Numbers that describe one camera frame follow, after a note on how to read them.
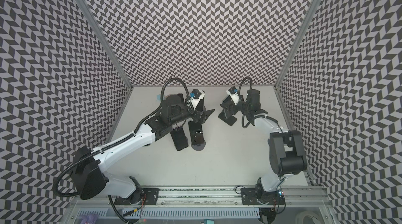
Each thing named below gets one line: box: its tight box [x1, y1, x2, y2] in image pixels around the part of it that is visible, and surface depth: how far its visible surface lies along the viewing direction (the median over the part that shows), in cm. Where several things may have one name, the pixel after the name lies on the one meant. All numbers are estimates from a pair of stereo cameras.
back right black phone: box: [219, 94, 236, 108], surface depth 85 cm
